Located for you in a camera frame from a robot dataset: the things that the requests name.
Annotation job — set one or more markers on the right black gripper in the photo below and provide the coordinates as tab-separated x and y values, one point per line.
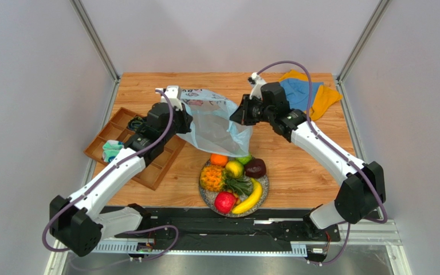
246	110

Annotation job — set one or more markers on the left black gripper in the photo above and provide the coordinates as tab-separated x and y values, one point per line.
186	119

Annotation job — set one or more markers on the light blue plastic bag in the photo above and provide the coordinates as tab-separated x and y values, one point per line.
211	128

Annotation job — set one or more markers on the green apple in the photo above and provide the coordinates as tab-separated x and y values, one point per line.
244	159

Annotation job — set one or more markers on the dark purple fruit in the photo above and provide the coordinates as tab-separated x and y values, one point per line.
255	168

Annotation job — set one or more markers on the yellow banana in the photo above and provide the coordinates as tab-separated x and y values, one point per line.
250	202

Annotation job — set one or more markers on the red apple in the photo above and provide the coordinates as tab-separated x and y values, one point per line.
224	202

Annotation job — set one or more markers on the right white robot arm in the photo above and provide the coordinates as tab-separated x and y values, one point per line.
362	188

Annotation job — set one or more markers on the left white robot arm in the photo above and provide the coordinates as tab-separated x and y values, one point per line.
77	221

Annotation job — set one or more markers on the blue bucket hat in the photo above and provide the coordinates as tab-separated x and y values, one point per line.
297	92

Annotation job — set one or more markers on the orange fruit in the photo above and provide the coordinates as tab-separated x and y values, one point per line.
219	160

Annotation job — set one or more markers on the yellow green lemon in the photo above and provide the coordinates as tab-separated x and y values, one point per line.
235	169

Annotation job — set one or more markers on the orange pineapple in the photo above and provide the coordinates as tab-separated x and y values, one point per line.
216	179

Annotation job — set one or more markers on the teal sock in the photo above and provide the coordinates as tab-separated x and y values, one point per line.
111	149

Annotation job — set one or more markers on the yellow cloth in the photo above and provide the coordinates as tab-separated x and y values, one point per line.
322	98

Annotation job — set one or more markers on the speckled ceramic plate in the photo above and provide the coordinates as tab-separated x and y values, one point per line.
209	196

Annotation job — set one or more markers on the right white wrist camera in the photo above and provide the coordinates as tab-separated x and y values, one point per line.
256	82

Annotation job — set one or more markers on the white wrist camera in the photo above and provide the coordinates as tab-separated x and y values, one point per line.
256	82
173	94

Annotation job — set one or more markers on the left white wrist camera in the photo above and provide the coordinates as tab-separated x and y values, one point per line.
173	94

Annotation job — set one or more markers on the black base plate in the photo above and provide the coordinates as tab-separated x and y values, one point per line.
201	229

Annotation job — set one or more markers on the aluminium frame rail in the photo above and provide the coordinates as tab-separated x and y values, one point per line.
92	33

